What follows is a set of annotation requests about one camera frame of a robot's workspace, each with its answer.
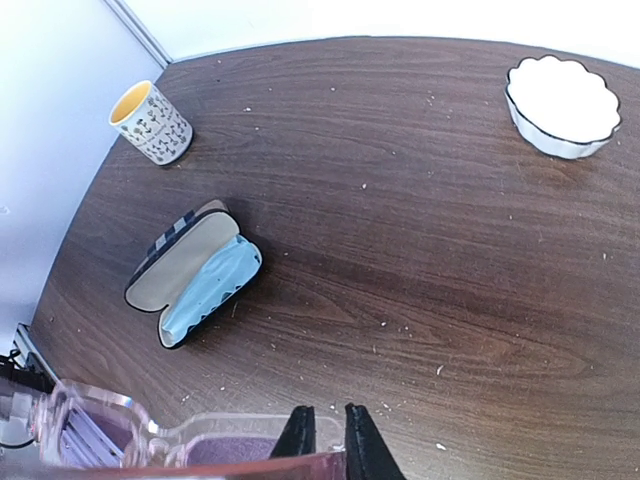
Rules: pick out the white fluted ceramic bowl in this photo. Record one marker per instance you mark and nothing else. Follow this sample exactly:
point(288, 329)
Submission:
point(560, 107)

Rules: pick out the white floral mug yellow inside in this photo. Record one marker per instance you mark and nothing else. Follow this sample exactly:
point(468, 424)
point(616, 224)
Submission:
point(152, 124)

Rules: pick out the brown plaid glasses case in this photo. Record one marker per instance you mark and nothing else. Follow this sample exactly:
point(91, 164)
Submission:
point(179, 228)

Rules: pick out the front aluminium rail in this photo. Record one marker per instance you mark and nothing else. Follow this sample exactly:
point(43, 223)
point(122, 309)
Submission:
point(29, 356)

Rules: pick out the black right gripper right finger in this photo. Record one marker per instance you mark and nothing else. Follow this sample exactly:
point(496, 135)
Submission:
point(367, 455)

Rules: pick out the pink frame sunglasses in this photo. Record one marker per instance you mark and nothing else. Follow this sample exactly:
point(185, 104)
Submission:
point(84, 432)

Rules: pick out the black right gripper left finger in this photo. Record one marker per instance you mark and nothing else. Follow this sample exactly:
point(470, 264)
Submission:
point(298, 437)

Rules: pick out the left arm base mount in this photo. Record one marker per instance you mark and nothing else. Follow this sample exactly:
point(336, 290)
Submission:
point(31, 376)

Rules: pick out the black quilted glasses case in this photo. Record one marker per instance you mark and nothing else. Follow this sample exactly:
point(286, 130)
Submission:
point(190, 270)

